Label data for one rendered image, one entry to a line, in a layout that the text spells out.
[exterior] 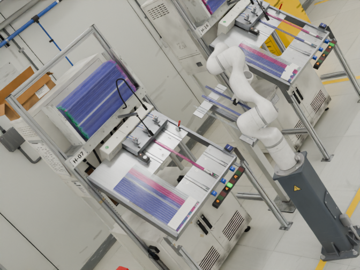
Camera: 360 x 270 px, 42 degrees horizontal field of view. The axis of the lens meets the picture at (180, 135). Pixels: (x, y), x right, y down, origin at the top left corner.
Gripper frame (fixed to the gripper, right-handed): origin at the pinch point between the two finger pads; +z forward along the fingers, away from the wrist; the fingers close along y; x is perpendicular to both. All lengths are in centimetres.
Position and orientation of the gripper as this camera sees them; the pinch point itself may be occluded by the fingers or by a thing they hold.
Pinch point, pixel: (235, 102)
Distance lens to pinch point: 337.9
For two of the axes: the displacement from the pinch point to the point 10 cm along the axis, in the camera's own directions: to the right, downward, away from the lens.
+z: -1.3, 5.0, 8.6
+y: -5.7, 6.7, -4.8
